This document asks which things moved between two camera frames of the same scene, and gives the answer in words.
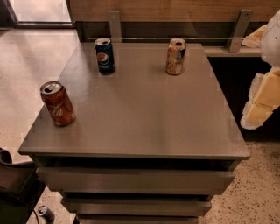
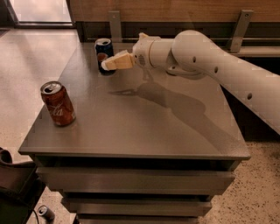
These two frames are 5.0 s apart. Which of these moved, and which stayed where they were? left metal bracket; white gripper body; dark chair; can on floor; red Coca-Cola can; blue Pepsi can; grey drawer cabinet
Moved: white gripper body
Stayed: blue Pepsi can; dark chair; grey drawer cabinet; red Coca-Cola can; can on floor; left metal bracket
